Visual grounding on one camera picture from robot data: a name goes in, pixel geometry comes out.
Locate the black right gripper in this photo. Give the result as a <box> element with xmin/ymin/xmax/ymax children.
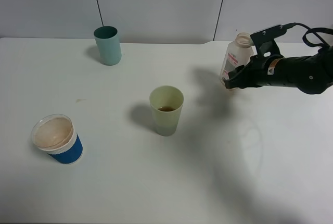
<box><xmin>224</xmin><ymin>55</ymin><xmax>286</xmax><ymax>90</ymax></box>

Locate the clear plastic drink bottle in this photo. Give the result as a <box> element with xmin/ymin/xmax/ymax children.
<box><xmin>219</xmin><ymin>32</ymin><xmax>254</xmax><ymax>87</ymax></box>

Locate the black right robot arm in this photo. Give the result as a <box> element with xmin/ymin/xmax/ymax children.
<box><xmin>224</xmin><ymin>47</ymin><xmax>332</xmax><ymax>95</ymax></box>

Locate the light green plastic cup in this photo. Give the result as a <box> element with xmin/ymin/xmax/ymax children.
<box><xmin>149</xmin><ymin>85</ymin><xmax>184</xmax><ymax>136</ymax></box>

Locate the teal plastic cup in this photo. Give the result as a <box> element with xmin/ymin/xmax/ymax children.
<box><xmin>94</xmin><ymin>26</ymin><xmax>122</xmax><ymax>66</ymax></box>

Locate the blue sleeved paper cup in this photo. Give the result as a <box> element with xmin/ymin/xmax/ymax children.
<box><xmin>31</xmin><ymin>114</ymin><xmax>83</xmax><ymax>164</ymax></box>

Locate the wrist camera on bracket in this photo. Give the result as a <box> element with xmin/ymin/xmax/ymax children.
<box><xmin>250</xmin><ymin>24</ymin><xmax>287</xmax><ymax>58</ymax></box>

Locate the black camera cable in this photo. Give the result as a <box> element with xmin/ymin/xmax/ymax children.
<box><xmin>282</xmin><ymin>22</ymin><xmax>333</xmax><ymax>50</ymax></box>

